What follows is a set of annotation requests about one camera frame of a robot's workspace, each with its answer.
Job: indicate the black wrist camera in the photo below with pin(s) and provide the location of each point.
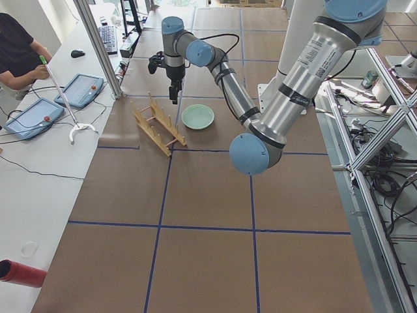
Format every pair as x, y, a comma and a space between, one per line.
155, 62

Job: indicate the far teach pendant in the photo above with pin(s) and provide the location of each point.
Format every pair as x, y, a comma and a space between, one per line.
82, 89

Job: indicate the near teach pendant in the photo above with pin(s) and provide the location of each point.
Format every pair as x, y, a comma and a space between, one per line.
35, 119

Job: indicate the reacher grabber stick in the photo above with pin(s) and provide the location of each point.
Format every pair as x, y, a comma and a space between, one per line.
77, 125

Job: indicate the black computer mouse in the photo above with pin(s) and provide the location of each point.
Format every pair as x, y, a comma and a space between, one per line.
77, 53

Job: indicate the teach pendant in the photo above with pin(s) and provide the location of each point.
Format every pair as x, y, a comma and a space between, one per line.
82, 89
35, 119

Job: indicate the person's hand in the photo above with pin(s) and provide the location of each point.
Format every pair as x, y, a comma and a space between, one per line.
39, 73

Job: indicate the aluminium frame post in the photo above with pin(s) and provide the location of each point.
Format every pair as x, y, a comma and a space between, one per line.
92, 31

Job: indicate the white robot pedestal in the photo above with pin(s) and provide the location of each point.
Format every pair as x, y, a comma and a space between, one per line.
299, 31

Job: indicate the red cylinder bottle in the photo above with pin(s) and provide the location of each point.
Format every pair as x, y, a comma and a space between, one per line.
21, 274

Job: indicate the mint green plate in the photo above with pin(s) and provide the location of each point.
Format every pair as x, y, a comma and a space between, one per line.
197, 117

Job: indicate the wooden plate rack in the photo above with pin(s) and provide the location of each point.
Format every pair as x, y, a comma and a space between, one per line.
158, 126

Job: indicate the person in black shirt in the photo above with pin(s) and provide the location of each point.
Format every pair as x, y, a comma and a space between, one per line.
19, 54

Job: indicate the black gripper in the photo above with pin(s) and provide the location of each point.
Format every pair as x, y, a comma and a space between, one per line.
174, 74

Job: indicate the black keyboard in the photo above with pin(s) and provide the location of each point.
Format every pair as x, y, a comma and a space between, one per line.
109, 38

